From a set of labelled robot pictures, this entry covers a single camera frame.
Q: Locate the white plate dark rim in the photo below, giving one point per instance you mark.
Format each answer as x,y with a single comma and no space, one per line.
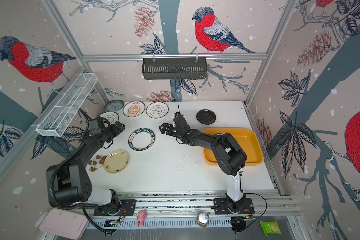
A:
112,117

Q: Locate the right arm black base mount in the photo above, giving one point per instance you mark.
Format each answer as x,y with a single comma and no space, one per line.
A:
225,206

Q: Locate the small teal plate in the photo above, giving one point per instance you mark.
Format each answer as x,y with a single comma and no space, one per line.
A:
114,105

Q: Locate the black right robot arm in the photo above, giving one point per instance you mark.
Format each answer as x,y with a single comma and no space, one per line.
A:
231,158

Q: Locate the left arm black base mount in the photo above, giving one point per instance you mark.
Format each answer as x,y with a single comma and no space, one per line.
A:
129,207

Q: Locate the orange sunburst plate far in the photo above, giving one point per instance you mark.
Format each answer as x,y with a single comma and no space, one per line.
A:
134,109

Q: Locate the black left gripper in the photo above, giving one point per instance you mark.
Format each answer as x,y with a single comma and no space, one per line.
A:
117,131

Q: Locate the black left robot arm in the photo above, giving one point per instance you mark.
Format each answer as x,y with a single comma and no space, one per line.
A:
68,183

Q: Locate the small black plate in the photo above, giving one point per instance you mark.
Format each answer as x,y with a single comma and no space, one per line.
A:
206,117

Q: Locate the cream yellow plate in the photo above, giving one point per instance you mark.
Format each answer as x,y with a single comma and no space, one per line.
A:
116,161

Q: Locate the white plate brown cloud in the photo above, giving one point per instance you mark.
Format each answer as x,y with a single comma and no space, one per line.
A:
157,110

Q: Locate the black hanging wire basket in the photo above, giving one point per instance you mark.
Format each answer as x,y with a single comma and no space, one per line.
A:
174,68

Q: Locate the yellow plastic bin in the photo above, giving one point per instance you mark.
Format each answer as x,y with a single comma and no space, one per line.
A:
247,140

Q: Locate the white mesh wall shelf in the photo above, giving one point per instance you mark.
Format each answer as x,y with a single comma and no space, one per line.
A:
69,101

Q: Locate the green snack packet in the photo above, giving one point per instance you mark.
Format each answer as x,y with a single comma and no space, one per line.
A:
270,228

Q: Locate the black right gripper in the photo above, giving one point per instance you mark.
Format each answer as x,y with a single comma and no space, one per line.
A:
166,127

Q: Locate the aluminium rail base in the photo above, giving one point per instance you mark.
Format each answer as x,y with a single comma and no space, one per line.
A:
180,211

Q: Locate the bear shaped brown white dish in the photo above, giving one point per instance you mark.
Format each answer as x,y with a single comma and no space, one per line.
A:
96,163

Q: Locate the silver round object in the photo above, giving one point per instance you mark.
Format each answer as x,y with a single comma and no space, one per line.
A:
202,219

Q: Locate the pink tray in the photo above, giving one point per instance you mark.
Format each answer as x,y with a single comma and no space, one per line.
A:
64,224

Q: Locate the pink toy figure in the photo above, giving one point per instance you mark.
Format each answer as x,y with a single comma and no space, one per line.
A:
142,216

